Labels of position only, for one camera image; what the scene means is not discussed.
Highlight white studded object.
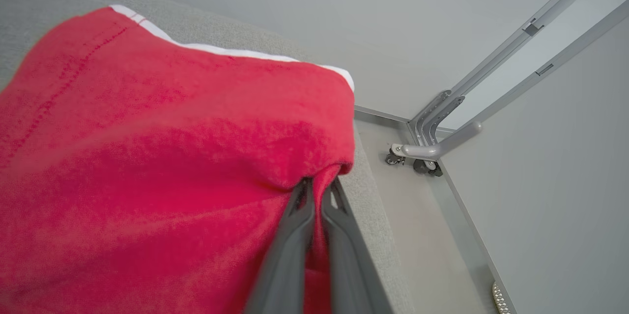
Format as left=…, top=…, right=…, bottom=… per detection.
left=491, top=281, right=513, bottom=314

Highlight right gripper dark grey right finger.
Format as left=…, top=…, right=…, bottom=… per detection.
left=321, top=178, right=394, bottom=314

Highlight red shorts with white stripe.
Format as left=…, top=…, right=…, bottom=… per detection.
left=0, top=4, right=356, bottom=314

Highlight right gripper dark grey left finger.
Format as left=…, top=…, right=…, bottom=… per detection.
left=244, top=178, right=315, bottom=314

